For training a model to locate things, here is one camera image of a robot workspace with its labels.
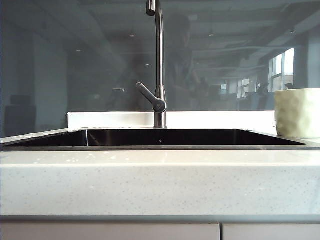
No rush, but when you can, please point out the pale green ceramic mug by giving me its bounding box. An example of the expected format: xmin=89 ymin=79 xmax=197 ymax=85
xmin=274 ymin=88 xmax=320 ymax=139

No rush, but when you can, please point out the black sink basin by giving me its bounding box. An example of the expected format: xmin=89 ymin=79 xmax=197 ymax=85
xmin=2 ymin=128 xmax=308 ymax=151

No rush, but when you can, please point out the dark steel faucet lever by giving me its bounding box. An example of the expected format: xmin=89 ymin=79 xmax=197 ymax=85
xmin=135 ymin=82 xmax=168 ymax=113

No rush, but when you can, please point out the dark steel gooseneck faucet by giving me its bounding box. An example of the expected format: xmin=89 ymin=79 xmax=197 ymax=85
xmin=145 ymin=0 xmax=171 ymax=129

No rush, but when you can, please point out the white counter upstand ledge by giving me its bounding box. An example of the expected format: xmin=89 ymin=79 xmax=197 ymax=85
xmin=66 ymin=110 xmax=277 ymax=131

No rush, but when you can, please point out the wide grey cabinet door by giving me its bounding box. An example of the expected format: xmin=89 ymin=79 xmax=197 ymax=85
xmin=0 ymin=223 xmax=221 ymax=240

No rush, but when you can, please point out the narrow grey cabinet door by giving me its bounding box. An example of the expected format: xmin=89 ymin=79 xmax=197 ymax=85
xmin=222 ymin=223 xmax=320 ymax=240

